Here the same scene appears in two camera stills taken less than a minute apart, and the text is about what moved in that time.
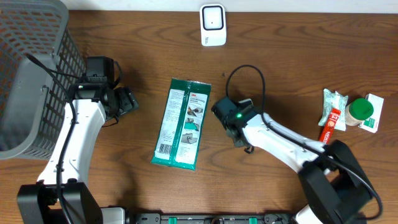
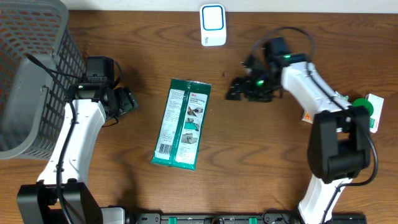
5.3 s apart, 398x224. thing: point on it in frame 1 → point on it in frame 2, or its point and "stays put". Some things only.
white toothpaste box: [371, 123] stays put
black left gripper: [130, 102] stays put
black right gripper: [237, 143] → [250, 92]
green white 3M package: [180, 134] stays put
